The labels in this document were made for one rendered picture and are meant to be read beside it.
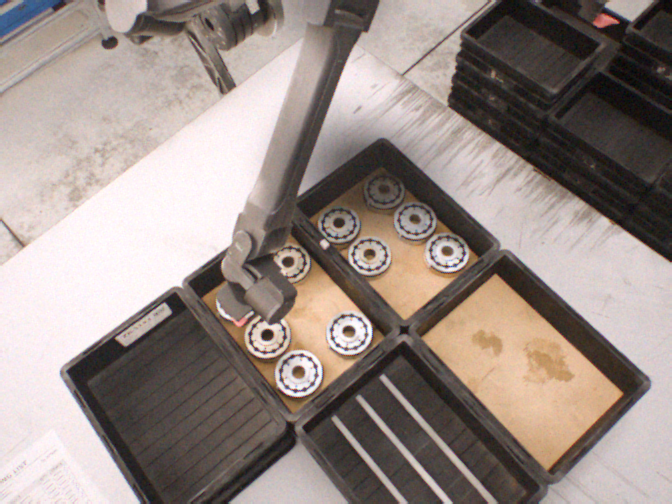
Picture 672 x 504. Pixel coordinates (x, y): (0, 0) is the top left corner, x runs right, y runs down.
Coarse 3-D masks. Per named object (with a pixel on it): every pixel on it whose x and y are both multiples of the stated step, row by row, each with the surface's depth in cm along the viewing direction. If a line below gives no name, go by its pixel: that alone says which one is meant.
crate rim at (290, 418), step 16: (304, 224) 135; (224, 256) 132; (192, 272) 131; (208, 320) 126; (224, 336) 124; (240, 352) 122; (368, 352) 122; (352, 368) 120; (336, 384) 120; (272, 400) 118; (320, 400) 118; (288, 416) 116
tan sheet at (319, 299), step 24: (288, 240) 145; (288, 264) 142; (312, 264) 142; (216, 288) 140; (312, 288) 139; (336, 288) 139; (312, 312) 136; (336, 312) 136; (360, 312) 136; (240, 336) 134; (264, 336) 134; (312, 336) 134; (336, 360) 131
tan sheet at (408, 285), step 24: (360, 192) 150; (384, 192) 150; (408, 192) 150; (360, 216) 147; (384, 216) 147; (384, 240) 144; (408, 264) 141; (384, 288) 138; (408, 288) 138; (432, 288) 138; (408, 312) 136
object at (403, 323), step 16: (384, 144) 145; (352, 160) 142; (336, 176) 141; (304, 192) 139; (480, 224) 134; (320, 240) 133; (496, 240) 132; (336, 256) 131; (352, 272) 129; (464, 272) 129; (368, 288) 128; (448, 288) 127; (384, 304) 126; (432, 304) 126; (400, 320) 124
